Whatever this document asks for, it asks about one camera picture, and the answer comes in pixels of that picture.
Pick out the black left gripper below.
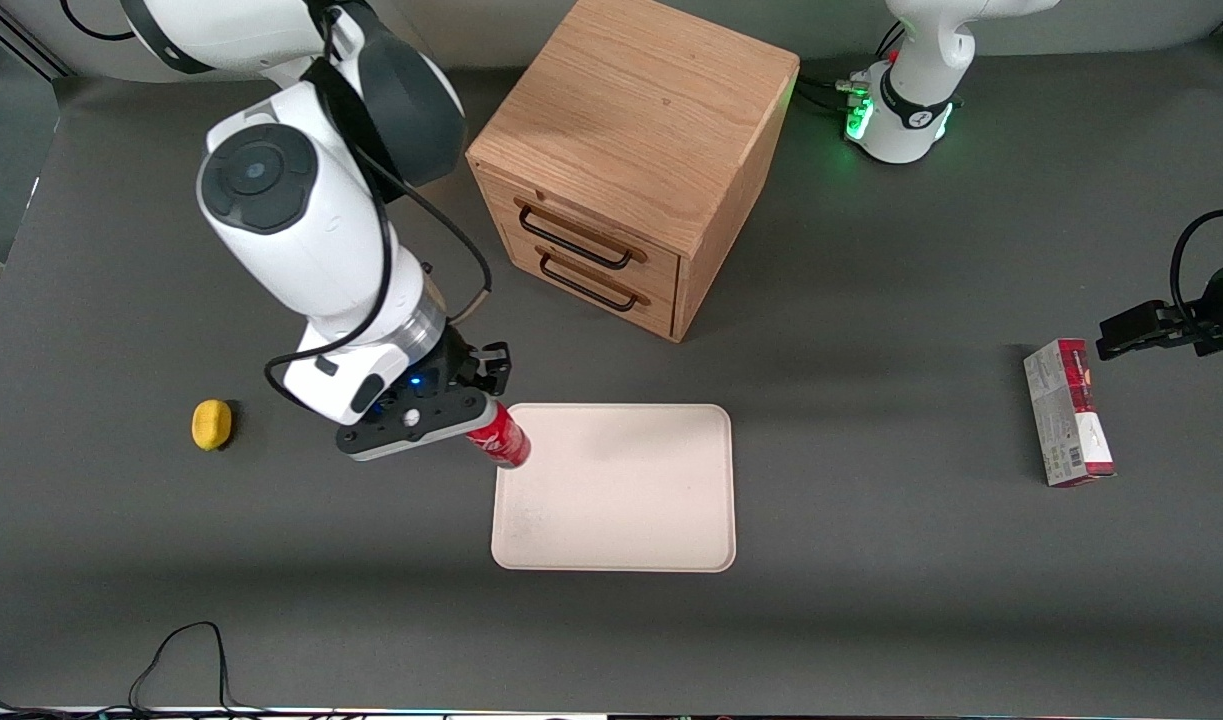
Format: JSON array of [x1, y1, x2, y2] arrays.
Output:
[[1097, 255, 1223, 361]]

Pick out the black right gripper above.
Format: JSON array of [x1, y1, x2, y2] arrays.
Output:
[[433, 328, 512, 396]]

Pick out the red coke bottle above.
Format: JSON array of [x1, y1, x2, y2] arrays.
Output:
[[464, 400, 532, 469]]

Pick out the beige plastic tray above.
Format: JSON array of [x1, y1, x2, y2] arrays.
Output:
[[491, 403, 738, 573]]

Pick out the red and white carton box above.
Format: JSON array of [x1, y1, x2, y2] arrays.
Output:
[[1023, 338, 1117, 488]]

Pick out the yellow lemon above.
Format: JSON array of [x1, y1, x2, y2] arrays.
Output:
[[191, 399, 233, 452]]

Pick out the wooden drawer cabinet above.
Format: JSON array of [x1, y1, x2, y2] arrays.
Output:
[[466, 0, 801, 344]]

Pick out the dark grey table mat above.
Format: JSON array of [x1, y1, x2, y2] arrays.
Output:
[[0, 38, 1223, 713]]

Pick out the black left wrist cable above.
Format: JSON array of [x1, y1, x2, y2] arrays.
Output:
[[1169, 208, 1223, 331]]

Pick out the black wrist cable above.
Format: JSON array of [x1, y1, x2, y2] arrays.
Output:
[[264, 0, 494, 413], [1169, 208, 1223, 331]]

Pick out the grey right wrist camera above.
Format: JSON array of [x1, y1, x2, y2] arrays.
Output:
[[334, 388, 499, 463]]

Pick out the black metal drawer handle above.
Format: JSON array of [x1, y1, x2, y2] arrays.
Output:
[[515, 198, 649, 271], [536, 247, 652, 313]]

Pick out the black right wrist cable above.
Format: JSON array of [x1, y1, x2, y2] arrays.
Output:
[[264, 0, 494, 413]]

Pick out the black looped cable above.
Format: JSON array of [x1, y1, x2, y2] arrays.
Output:
[[126, 621, 272, 717]]

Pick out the black left arm base cables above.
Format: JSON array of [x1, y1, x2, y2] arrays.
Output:
[[795, 22, 908, 119]]

